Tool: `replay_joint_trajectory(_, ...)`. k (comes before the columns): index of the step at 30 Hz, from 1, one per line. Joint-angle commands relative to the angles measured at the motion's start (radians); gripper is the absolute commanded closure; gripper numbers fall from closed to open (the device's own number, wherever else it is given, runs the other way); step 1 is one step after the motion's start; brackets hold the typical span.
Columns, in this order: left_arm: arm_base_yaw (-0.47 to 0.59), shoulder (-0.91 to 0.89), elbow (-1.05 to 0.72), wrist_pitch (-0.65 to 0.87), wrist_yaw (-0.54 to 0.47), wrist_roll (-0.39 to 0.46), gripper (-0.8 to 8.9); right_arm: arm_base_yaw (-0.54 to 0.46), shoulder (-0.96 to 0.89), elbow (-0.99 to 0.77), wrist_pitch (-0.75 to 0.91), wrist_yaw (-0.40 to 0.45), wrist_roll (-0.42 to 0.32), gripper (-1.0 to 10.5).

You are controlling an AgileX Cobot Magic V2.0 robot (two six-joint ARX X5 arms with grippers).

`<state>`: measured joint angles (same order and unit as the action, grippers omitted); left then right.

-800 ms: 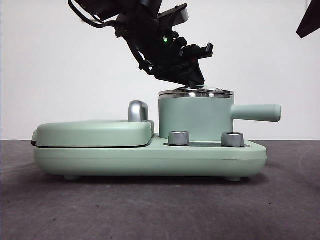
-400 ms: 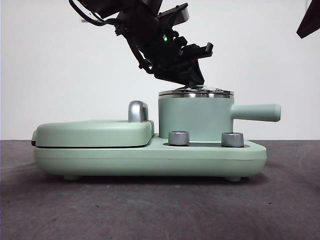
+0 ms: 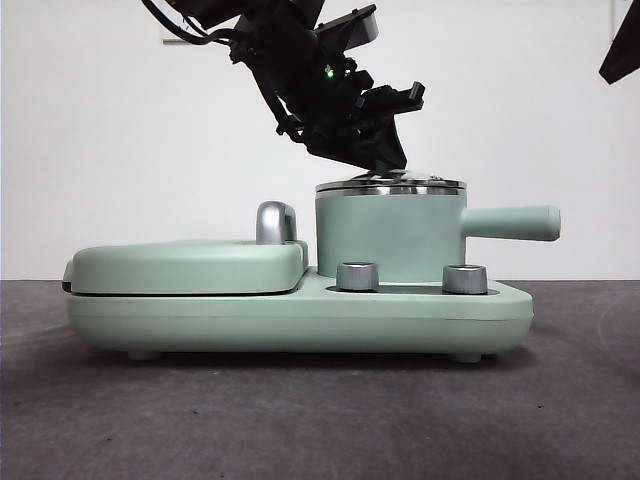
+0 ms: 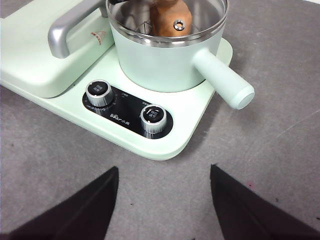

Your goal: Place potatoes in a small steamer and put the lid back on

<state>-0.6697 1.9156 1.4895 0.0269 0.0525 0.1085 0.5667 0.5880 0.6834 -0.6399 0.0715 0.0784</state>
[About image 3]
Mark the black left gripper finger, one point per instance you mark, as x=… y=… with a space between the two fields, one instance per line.
x=387 y=147
x=335 y=152

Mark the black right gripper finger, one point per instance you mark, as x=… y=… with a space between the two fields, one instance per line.
x=625 y=45

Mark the glass lid with mint knob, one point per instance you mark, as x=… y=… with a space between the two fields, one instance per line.
x=420 y=181

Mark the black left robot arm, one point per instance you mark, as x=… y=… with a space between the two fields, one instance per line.
x=280 y=12

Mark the silver control knob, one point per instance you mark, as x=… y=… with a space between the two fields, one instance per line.
x=465 y=280
x=357 y=276

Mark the mint green breakfast machine base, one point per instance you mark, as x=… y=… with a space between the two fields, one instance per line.
x=300 y=325

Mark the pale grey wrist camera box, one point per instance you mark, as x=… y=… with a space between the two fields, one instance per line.
x=362 y=30

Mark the white wall socket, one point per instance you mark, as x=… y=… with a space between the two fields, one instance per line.
x=166 y=30

